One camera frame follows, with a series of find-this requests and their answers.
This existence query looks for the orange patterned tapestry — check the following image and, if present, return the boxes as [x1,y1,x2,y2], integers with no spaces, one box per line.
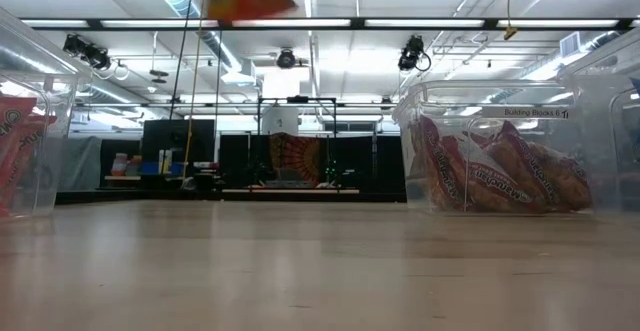
[268,132,322,182]

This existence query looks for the black overhead rig beam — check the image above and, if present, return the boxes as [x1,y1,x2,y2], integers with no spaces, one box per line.
[19,16,640,33]

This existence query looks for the clear plastic bin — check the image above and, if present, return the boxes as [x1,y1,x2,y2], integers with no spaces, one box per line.
[555,26,640,218]
[0,6,94,221]

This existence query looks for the ceiling air vent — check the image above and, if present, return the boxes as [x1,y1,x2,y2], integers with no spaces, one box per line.
[558,31,585,60]

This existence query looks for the yellow hanging rope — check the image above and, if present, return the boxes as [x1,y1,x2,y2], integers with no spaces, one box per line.
[181,0,208,181]

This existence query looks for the blue box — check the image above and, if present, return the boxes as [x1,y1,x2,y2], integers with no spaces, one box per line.
[138,162,185,177]

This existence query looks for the wooden background table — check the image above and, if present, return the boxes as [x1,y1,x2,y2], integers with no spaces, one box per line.
[221,186,361,196]

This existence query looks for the grey cloth partition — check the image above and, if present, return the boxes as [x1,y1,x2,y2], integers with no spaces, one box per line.
[59,135,104,193]

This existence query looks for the round black ceiling camera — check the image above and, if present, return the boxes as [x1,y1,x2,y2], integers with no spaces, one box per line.
[275,47,298,71]

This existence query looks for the yellow hanging cord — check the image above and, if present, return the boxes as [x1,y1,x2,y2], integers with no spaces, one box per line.
[502,0,520,42]

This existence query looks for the black partition panels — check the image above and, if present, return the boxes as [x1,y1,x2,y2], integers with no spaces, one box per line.
[218,133,407,203]

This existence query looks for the white box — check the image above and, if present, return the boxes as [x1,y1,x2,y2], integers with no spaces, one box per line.
[260,106,300,137]

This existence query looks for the black hanging camera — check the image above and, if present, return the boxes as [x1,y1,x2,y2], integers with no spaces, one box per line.
[397,34,432,73]

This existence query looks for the black twin spotlight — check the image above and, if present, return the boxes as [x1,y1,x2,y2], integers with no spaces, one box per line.
[61,33,114,72]

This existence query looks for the black metal table frame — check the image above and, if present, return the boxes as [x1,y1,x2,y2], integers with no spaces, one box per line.
[54,189,409,205]

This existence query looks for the black monitor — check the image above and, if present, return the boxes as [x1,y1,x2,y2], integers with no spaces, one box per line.
[141,118,217,165]

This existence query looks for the black rack frame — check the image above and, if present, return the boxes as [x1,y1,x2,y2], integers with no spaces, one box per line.
[256,95,338,137]

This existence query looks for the black hanging cable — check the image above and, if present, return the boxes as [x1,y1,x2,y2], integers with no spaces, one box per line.
[168,0,197,120]

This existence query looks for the clear bin with paper label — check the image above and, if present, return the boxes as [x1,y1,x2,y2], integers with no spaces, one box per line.
[391,79,599,217]

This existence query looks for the orange bottle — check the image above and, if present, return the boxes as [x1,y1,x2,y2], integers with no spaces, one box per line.
[111,152,130,178]

